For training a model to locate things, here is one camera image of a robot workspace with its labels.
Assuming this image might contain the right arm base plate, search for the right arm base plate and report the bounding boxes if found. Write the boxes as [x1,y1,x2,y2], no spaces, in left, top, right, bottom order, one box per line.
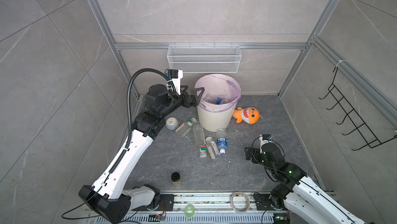
[252,193,286,211]

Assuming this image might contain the black wire hook rack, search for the black wire hook rack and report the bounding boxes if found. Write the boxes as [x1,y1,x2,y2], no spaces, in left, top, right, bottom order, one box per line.
[319,67,397,151]

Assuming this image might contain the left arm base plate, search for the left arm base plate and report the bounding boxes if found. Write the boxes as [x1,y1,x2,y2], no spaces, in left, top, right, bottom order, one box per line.
[132,194,175,212]

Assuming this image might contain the cream ribbed waste bin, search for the cream ribbed waste bin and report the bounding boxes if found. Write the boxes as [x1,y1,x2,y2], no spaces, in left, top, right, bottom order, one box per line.
[197,101,238,132]

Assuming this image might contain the white wire mesh basket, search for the white wire mesh basket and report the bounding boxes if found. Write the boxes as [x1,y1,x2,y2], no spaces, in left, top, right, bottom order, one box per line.
[167,45,242,73]

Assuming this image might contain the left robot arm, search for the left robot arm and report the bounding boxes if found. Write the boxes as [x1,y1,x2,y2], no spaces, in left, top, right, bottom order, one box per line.
[79,68,204,224]

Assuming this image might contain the orange shark plush toy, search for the orange shark plush toy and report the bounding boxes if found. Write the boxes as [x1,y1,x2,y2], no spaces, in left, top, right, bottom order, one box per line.
[232,107,263,124]

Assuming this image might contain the roll of clear tape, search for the roll of clear tape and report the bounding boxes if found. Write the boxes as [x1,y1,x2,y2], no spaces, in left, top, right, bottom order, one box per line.
[230,192,251,215]

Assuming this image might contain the blue label bottle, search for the blue label bottle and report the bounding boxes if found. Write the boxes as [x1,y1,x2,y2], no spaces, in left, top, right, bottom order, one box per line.
[215,98,223,105]
[216,128,228,155]

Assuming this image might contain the pink plastic bin liner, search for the pink plastic bin liner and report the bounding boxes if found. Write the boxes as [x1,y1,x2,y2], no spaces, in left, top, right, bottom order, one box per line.
[195,74,242,102]

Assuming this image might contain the green tape roll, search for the green tape roll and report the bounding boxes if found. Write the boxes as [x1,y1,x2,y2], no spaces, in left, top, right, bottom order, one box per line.
[184,204,195,218]

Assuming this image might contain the brown jar black lid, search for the brown jar black lid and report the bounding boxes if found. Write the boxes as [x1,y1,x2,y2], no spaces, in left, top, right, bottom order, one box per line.
[171,172,182,187]

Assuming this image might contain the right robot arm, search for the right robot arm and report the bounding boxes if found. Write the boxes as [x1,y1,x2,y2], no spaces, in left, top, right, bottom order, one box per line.
[245,134,365,224]

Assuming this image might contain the tall clear green-cap bottle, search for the tall clear green-cap bottle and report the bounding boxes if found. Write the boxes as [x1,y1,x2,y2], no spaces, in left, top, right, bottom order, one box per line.
[193,124,207,158]

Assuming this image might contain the small round white clock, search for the small round white clock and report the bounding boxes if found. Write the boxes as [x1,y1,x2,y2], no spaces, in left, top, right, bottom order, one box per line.
[165,116,179,131]

